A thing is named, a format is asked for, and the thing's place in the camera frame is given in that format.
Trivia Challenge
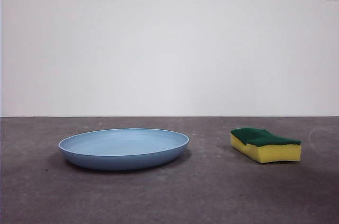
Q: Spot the light blue round plate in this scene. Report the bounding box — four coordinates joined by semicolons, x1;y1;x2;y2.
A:
58;128;191;171

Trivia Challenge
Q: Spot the yellow sponge with green scourer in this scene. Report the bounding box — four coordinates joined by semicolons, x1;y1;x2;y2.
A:
230;127;302;165

